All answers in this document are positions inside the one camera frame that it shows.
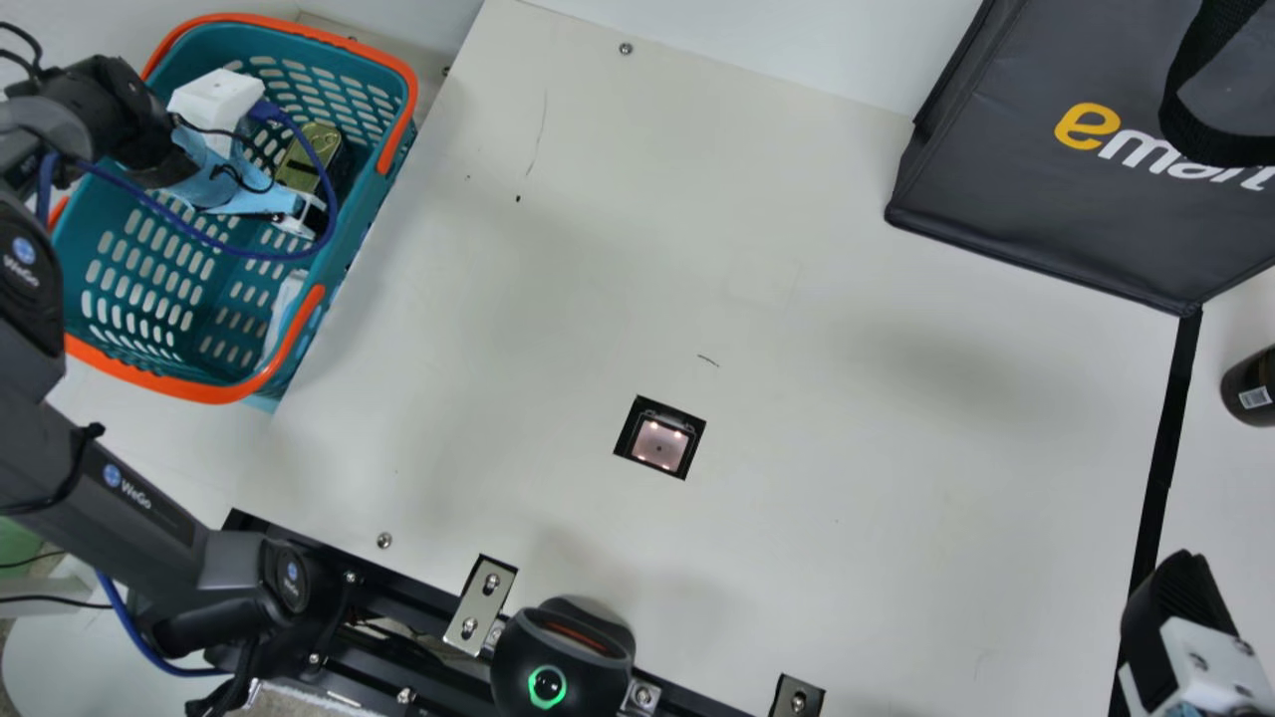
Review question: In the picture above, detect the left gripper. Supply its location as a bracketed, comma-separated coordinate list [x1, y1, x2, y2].
[169, 125, 331, 241]

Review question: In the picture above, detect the blue cable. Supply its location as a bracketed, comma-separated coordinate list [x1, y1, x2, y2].
[95, 573, 235, 680]
[35, 98, 340, 263]

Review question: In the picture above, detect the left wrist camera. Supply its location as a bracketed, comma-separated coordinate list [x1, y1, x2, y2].
[166, 68, 266, 130]

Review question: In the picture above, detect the black device with green light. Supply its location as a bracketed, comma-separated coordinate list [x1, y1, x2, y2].
[490, 596, 637, 717]

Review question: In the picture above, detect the gold rectangular tin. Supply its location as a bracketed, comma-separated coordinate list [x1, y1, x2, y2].
[274, 121, 345, 200]

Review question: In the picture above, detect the dark coffee bottle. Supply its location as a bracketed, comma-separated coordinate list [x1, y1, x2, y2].
[1220, 344, 1275, 429]

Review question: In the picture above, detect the black strip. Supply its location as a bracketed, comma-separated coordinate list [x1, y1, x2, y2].
[1108, 309, 1204, 717]

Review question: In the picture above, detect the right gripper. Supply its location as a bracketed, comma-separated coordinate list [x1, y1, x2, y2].
[1118, 550, 1275, 717]

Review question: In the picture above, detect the dark grey bag with straps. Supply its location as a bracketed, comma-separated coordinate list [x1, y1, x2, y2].
[885, 0, 1275, 318]

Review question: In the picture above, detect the small square scanner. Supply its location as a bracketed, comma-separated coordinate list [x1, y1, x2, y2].
[613, 394, 708, 481]

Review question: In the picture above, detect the teal shopping basket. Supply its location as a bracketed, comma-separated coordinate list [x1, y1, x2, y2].
[48, 12, 419, 411]

